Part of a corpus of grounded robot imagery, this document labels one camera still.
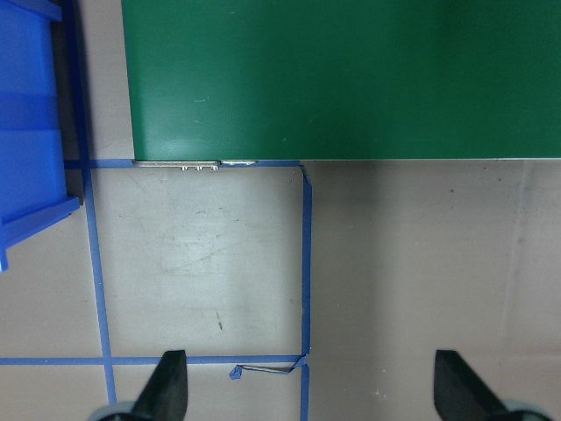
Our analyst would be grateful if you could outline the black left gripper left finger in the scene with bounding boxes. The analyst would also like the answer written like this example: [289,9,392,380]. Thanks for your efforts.
[132,350,188,420]

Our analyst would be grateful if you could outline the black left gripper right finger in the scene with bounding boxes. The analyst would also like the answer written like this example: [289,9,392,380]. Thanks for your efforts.
[433,350,509,421]

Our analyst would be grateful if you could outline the blue bin robot left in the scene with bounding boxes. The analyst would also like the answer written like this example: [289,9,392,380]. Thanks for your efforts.
[1,1,80,271]

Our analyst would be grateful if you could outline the green conveyor belt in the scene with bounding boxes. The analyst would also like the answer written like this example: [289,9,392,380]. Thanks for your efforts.
[122,1,560,161]

